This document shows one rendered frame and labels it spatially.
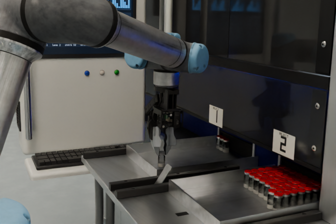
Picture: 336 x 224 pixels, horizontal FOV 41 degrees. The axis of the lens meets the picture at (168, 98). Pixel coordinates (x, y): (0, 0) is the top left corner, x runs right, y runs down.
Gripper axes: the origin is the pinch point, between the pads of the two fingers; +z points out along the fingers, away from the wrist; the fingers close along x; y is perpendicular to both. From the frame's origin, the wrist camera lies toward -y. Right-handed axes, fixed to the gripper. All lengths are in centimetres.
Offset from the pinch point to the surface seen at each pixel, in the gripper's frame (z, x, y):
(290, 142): -10.1, 19.8, 34.4
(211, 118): -7.5, 19.8, -4.9
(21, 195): 94, -19, -210
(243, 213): 5.2, 5.1, 37.3
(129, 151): 3.4, -5.9, -11.8
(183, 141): 2.6, 15.1, -14.8
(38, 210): 93, -11, -178
